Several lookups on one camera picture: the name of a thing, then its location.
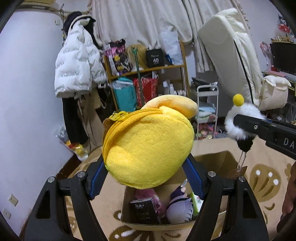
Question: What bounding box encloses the teal shopping bag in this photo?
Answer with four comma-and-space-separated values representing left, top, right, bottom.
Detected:
111, 77, 137, 112

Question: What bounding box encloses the white puffer jacket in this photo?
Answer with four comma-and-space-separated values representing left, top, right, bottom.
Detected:
54, 15, 107, 98

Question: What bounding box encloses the red gift bag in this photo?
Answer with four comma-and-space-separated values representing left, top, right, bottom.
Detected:
133, 77, 158, 107

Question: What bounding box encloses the purple haired plush doll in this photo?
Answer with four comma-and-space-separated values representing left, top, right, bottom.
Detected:
166, 179, 193, 225

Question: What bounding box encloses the wall power socket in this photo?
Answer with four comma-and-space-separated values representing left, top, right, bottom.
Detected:
8, 194, 19, 206

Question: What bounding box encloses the black box with 40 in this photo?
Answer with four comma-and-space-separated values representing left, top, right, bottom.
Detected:
146, 49, 165, 68

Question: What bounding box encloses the person right hand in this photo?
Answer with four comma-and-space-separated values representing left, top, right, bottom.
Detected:
276, 163, 296, 232

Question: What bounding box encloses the beige trench coat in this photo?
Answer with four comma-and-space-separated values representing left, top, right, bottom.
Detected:
77, 89, 104, 153

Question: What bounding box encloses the white rolling cart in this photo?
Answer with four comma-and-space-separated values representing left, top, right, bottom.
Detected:
195, 82, 219, 140

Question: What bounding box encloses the white fluffy pompom keychain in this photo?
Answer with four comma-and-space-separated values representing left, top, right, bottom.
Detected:
224, 94, 267, 179

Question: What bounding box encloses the wooden bookshelf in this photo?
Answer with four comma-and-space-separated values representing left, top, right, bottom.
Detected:
103, 41, 190, 112

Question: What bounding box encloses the white curtain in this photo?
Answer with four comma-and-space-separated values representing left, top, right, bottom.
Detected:
88, 0, 249, 73

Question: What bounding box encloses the clear plastic bag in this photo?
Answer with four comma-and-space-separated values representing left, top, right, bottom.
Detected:
160, 28, 183, 65

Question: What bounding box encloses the green tissue pack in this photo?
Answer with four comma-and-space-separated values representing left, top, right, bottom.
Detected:
191, 192, 203, 217

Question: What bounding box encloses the green pole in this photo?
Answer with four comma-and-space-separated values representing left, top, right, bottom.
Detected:
132, 47, 145, 106

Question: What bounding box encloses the pink plush bear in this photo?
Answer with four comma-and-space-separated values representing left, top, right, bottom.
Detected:
135, 188, 166, 218

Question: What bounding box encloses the black Face tissue pack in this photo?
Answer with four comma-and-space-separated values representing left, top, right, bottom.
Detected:
129, 198, 161, 225

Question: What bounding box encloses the yellow plush pouch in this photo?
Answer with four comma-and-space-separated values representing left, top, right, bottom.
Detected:
102, 95, 198, 189

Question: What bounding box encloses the cardboard box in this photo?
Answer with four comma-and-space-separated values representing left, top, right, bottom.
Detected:
120, 151, 247, 232

